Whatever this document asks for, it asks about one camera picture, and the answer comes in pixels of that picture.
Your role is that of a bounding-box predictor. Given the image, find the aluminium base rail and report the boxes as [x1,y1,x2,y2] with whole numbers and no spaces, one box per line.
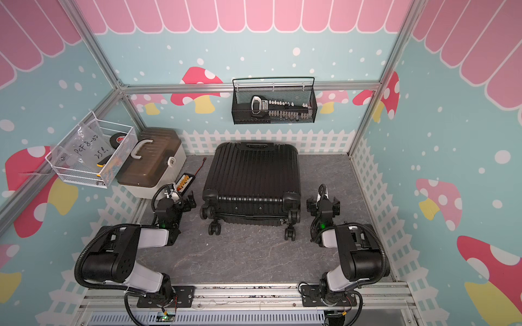
[72,283,423,325]

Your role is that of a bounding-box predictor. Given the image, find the black hard-shell suitcase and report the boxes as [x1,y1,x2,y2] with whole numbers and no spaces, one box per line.
[200,141,301,241]

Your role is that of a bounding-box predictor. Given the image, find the black wire mesh wall basket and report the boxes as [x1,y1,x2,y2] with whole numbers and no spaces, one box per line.
[231,77,318,124]

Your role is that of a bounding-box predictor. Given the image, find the white box with brown lid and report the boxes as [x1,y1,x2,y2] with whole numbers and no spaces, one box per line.
[116,127,186,199]

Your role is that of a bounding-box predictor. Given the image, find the clear plastic wall bin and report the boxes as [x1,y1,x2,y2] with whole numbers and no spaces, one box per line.
[45,111,138,189]

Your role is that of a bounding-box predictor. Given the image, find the yellow black tool in bin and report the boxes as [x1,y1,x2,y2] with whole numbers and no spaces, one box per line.
[97,155,111,168]

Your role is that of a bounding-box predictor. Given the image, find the black parallel charging board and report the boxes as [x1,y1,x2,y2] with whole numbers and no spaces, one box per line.
[175,173,195,195]

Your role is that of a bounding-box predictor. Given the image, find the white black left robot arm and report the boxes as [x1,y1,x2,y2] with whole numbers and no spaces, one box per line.
[74,185,197,306]

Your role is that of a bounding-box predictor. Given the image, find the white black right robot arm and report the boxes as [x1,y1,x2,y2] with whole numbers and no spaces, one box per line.
[297,184,390,320]

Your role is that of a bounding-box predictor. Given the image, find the socket wrench set in basket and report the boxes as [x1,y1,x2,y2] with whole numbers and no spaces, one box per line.
[250,96,314,123]

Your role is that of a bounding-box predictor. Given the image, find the black tape roll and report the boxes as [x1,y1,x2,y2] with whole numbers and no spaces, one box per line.
[110,133,127,149]

